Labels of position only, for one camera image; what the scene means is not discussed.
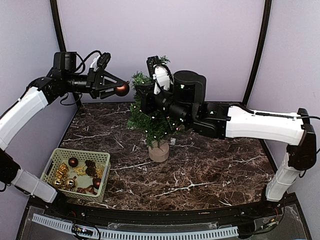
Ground black front table rail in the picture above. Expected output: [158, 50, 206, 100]
[35, 193, 298, 226]

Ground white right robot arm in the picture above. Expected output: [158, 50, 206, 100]
[135, 70, 318, 217]

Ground green plastic basket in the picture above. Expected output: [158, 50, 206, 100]
[40, 148, 110, 203]

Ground brown pine cone ornament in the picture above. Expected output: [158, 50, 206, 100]
[85, 160, 97, 177]

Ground small white tag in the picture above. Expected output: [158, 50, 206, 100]
[170, 138, 176, 145]

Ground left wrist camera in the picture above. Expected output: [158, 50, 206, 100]
[90, 52, 111, 71]

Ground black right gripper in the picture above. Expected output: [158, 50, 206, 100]
[135, 82, 192, 127]

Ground black frame post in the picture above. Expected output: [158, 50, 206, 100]
[242, 0, 272, 107]
[49, 0, 82, 108]

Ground thin wire fairy lights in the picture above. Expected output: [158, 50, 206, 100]
[127, 79, 179, 142]

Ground brown bauble ornament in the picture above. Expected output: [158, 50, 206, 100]
[68, 157, 79, 168]
[92, 178, 102, 190]
[114, 81, 130, 97]

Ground right black frame post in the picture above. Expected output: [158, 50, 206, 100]
[242, 0, 272, 107]

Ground white cable duct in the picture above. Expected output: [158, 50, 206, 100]
[31, 213, 239, 240]

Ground small green christmas tree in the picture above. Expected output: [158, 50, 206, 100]
[127, 55, 179, 163]

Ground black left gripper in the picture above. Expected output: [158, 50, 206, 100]
[63, 66, 124, 99]

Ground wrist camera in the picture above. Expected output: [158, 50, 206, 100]
[146, 55, 174, 95]
[90, 52, 111, 71]

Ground left black frame post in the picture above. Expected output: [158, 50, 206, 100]
[49, 0, 82, 108]

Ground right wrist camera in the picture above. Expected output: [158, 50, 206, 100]
[146, 55, 174, 95]

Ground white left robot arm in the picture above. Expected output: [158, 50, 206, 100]
[0, 51, 126, 218]

